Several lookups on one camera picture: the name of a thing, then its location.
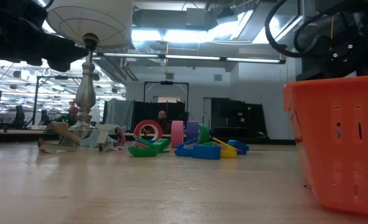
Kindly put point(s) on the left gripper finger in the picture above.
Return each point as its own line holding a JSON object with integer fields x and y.
{"x": 65, "y": 56}

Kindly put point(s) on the orange plastic basket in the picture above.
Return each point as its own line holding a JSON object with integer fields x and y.
{"x": 333, "y": 140}

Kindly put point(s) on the pale grey staple remover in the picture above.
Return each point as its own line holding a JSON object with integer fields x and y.
{"x": 104, "y": 133}

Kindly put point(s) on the light blue staple remover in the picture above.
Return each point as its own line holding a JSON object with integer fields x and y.
{"x": 88, "y": 141}

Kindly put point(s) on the lilac staple remover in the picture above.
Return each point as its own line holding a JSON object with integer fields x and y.
{"x": 121, "y": 137}

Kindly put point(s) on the red tape roll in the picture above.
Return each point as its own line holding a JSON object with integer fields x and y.
{"x": 139, "y": 127}

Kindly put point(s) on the blue stapler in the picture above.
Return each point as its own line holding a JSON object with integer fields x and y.
{"x": 151, "y": 141}
{"x": 238, "y": 145}
{"x": 182, "y": 152}
{"x": 207, "y": 152}

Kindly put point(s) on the green stapler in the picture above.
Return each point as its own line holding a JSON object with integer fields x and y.
{"x": 162, "y": 144}
{"x": 210, "y": 143}
{"x": 141, "y": 152}

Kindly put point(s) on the pink tape roll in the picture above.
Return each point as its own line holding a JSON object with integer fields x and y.
{"x": 177, "y": 133}

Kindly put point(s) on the purple tape roll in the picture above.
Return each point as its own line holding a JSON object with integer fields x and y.
{"x": 192, "y": 130}

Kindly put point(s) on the yellow stapler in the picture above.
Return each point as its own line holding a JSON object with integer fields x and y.
{"x": 228, "y": 153}

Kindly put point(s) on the green tape roll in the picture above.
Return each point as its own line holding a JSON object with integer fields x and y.
{"x": 204, "y": 133}

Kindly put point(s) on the white table lamp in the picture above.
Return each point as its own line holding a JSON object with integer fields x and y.
{"x": 87, "y": 18}

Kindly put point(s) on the person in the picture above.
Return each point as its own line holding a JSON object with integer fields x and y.
{"x": 72, "y": 112}
{"x": 162, "y": 115}

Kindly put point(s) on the grey hanging cloth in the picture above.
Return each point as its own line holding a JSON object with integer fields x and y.
{"x": 119, "y": 113}

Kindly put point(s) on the wooden workbench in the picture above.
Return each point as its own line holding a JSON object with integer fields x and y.
{"x": 15, "y": 130}

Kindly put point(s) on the black curtain panel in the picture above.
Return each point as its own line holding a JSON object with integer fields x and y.
{"x": 146, "y": 112}

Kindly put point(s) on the black computer mouse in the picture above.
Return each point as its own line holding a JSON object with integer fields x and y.
{"x": 260, "y": 134}

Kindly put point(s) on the black cabinet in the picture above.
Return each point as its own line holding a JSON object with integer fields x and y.
{"x": 233, "y": 115}

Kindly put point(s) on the long ceiling light bar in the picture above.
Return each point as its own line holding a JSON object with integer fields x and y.
{"x": 191, "y": 58}

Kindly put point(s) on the black gantry frame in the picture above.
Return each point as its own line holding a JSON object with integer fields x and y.
{"x": 166, "y": 82}
{"x": 37, "y": 93}

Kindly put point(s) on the square wall vent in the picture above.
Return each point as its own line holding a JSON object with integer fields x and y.
{"x": 169, "y": 76}
{"x": 218, "y": 77}

